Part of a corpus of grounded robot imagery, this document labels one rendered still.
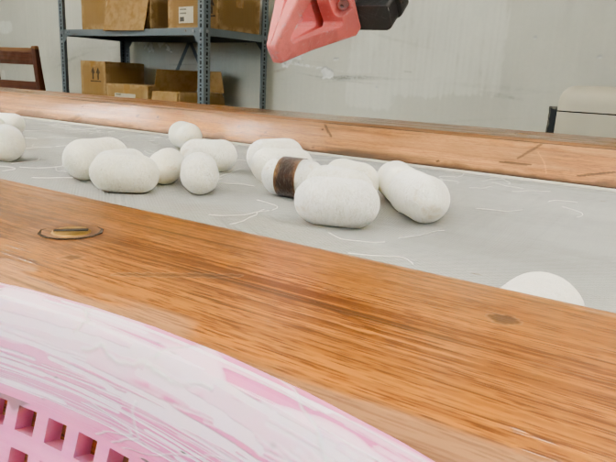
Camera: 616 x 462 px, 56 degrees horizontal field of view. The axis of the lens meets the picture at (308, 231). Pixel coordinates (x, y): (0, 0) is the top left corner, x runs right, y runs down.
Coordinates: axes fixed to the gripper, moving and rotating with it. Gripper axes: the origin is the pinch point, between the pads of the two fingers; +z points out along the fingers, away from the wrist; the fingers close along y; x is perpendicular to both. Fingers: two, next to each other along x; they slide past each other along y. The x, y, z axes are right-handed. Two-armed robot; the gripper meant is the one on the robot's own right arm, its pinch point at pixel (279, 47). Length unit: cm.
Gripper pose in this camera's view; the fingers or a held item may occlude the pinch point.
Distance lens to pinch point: 40.4
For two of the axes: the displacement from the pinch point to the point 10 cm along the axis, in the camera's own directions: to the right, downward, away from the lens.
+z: -4.4, 7.7, -4.6
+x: 3.0, 6.1, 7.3
